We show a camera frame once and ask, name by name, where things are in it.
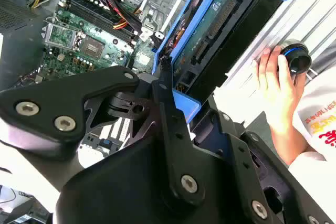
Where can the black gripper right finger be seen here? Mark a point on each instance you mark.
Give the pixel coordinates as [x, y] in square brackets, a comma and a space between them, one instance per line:
[233, 140]

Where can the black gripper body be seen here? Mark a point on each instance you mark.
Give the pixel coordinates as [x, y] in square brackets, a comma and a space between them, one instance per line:
[118, 182]

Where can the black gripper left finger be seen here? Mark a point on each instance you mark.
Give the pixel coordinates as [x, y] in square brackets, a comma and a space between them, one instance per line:
[52, 98]

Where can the hard disk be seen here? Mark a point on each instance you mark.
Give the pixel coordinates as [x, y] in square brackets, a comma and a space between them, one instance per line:
[223, 37]

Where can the person's bare hand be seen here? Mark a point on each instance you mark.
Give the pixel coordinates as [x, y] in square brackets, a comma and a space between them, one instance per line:
[275, 90]

